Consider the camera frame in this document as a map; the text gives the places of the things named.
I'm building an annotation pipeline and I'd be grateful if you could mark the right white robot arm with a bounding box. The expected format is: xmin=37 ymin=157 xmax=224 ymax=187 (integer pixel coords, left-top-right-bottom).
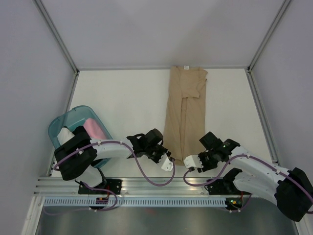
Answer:
xmin=198 ymin=132 xmax=313 ymax=222

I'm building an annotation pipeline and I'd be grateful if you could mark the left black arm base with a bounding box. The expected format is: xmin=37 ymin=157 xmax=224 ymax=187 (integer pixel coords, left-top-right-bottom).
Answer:
xmin=78 ymin=179 xmax=122 ymax=195

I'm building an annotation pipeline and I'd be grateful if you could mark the pink rolled t shirt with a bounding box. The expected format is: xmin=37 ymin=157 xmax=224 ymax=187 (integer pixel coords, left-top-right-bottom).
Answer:
xmin=83 ymin=118 xmax=107 ymax=140

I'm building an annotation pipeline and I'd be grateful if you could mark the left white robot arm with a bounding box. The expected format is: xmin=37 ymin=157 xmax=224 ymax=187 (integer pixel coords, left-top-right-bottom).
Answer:
xmin=53 ymin=126 xmax=176 ymax=194

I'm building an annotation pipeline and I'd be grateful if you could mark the teal plastic basket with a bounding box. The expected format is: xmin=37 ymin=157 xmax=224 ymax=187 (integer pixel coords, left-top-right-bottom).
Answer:
xmin=47 ymin=105 xmax=114 ymax=169

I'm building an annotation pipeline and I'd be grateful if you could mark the white slotted cable duct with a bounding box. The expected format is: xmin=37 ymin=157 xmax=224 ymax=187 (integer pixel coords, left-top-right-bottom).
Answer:
xmin=44 ymin=197 xmax=226 ymax=208

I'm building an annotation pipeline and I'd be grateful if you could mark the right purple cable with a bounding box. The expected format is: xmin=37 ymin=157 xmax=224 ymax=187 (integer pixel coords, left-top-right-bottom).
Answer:
xmin=183 ymin=153 xmax=313 ymax=213

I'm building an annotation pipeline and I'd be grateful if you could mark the black rolled t shirt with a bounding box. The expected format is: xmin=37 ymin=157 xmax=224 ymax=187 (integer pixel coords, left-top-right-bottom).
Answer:
xmin=73 ymin=126 xmax=89 ymax=141

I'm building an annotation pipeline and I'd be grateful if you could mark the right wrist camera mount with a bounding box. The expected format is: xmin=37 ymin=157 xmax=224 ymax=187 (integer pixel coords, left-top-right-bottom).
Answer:
xmin=183 ymin=155 xmax=203 ymax=169

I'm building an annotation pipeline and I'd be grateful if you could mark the aluminium front rail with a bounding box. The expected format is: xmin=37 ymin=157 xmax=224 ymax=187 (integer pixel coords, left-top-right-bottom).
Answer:
xmin=33 ymin=176 xmax=300 ymax=196

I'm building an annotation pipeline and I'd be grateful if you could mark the beige t shirt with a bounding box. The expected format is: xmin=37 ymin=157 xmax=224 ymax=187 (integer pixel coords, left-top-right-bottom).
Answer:
xmin=163 ymin=66 xmax=207 ymax=165

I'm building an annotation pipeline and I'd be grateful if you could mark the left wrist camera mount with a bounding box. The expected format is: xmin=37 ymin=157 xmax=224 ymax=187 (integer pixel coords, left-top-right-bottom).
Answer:
xmin=159 ymin=156 xmax=174 ymax=172

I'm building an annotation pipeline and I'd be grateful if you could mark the white rolled t shirt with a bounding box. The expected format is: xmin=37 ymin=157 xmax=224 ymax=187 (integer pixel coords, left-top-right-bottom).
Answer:
xmin=57 ymin=127 xmax=75 ymax=145

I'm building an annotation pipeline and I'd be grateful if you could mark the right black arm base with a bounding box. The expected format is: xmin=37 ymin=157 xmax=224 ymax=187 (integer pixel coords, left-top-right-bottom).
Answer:
xmin=204 ymin=179 xmax=250 ymax=196

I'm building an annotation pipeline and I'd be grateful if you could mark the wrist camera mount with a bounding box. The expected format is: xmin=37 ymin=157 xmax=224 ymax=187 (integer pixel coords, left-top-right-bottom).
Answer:
xmin=183 ymin=155 xmax=203 ymax=169
xmin=159 ymin=156 xmax=174 ymax=172

